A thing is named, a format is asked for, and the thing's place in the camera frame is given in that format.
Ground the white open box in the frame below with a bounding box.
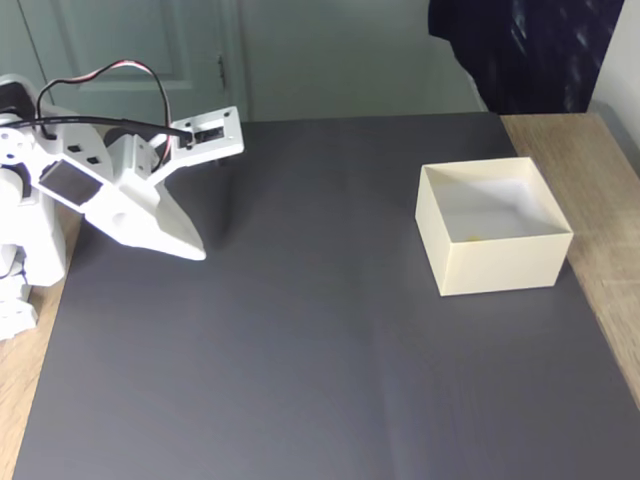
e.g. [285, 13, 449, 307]
[414, 157, 575, 299]

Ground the dark grey table mat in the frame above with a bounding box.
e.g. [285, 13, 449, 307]
[12, 112, 640, 480]

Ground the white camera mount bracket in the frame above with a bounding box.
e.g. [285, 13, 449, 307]
[107, 105, 246, 189]

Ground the dark hanging garment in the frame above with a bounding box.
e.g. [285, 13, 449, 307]
[427, 0, 626, 116]

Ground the red black white servo wire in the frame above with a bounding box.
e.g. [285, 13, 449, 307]
[37, 59, 174, 166]

